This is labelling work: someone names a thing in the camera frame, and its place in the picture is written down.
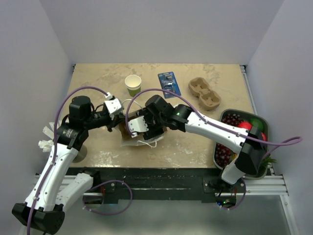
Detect blue razor blister pack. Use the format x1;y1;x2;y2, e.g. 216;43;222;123
157;71;181;95

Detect stacked green paper cups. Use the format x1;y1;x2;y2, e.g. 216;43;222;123
125;74;142;97

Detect green avocado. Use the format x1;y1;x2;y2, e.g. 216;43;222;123
250;118;264;132

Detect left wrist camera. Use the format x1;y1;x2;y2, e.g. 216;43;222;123
104;92;124;115

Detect red apple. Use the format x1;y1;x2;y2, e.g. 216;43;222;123
238;121;252;130

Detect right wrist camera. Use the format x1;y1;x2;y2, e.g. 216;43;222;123
128;116;149;138

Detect grey metal cup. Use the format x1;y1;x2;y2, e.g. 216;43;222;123
72;144;88;163

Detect grey fruit tray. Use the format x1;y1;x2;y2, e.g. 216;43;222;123
213;109;268;180

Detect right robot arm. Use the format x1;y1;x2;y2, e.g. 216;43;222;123
145;95;267;192

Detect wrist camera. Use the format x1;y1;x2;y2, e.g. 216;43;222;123
128;116;149;138
104;92;124;115

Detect brown pulp cup carrier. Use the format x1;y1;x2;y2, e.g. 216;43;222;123
188;77;222;111

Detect orange pineapple toy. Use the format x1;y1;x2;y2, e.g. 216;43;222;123
260;155;277;170

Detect brown paper bag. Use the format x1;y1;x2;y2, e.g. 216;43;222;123
116;110;167;148

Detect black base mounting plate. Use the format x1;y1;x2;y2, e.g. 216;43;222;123
67;167;246;204

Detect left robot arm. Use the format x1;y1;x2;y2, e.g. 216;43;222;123
12;95;124;235

